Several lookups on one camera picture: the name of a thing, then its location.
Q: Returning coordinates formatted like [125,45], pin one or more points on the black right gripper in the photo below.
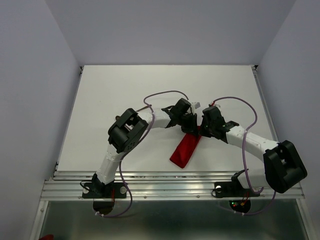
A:
[203,132]

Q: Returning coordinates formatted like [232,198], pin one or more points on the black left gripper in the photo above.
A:
[193,127]

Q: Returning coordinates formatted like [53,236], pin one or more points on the red cloth napkin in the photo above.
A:
[185,149]

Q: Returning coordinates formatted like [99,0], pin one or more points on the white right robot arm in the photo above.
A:
[282,165]

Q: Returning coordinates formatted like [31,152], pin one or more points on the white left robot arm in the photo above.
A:
[133,126]

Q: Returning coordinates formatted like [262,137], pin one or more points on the dark wooden fork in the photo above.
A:
[143,108]

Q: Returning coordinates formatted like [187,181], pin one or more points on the red object bottom left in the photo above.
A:
[47,237]

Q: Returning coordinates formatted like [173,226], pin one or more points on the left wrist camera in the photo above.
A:
[195,105]

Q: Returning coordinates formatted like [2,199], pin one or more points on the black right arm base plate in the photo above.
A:
[230,189]

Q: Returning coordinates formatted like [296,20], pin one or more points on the aluminium right side rail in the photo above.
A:
[265,105]

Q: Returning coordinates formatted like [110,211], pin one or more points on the aluminium rail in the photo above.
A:
[265,105]
[66,114]

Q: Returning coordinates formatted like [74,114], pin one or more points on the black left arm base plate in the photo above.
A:
[114,190]

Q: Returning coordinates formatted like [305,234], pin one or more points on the aluminium left side rail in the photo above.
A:
[66,114]

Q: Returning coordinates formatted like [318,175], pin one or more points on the aluminium front rail frame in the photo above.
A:
[145,186]

